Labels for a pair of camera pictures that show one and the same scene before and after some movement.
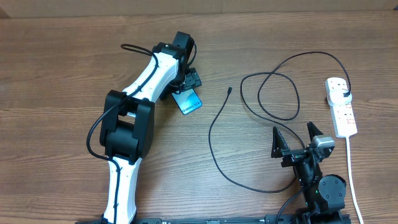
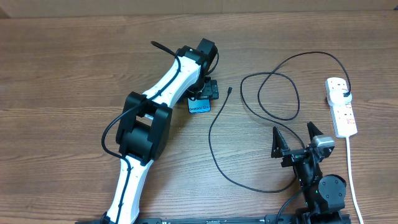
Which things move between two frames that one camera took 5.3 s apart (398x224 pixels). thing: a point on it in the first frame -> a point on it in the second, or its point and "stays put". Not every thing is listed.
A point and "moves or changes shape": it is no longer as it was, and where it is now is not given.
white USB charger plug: [336, 97] stays put
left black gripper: [191, 78] -> [209, 89]
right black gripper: [279, 150] stays put
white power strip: [342, 115] stays put
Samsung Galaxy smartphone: [188, 101] moves or changes shape
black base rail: [305, 218] stays put
